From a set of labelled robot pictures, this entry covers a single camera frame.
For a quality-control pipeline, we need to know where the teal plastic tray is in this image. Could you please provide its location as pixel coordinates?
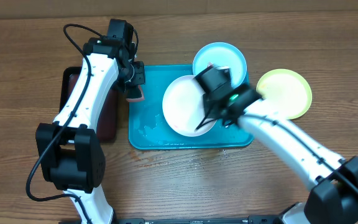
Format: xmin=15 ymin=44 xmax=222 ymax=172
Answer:
xmin=128 ymin=64 xmax=254 ymax=150

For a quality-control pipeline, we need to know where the white plate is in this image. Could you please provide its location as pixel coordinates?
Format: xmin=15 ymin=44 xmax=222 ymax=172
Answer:
xmin=162 ymin=75 xmax=216 ymax=137

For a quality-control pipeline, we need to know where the yellow-green plate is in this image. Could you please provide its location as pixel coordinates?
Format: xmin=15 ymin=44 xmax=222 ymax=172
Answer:
xmin=256 ymin=68 xmax=313 ymax=119

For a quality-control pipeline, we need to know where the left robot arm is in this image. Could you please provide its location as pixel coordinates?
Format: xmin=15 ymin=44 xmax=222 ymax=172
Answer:
xmin=25 ymin=19 xmax=145 ymax=223

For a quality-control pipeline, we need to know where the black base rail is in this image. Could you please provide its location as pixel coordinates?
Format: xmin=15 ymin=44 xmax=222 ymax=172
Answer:
xmin=112 ymin=213 xmax=283 ymax=224

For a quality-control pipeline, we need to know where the light blue plate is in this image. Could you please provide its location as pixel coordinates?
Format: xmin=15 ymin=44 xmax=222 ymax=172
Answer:
xmin=192 ymin=42 xmax=249 ymax=88

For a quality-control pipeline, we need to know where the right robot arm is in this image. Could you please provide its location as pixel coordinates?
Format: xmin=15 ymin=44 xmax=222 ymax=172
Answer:
xmin=195 ymin=66 xmax=358 ymax=223

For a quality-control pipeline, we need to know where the black rectangular tray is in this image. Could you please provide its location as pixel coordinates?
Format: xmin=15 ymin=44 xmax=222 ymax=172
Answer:
xmin=59 ymin=67 xmax=118 ymax=142

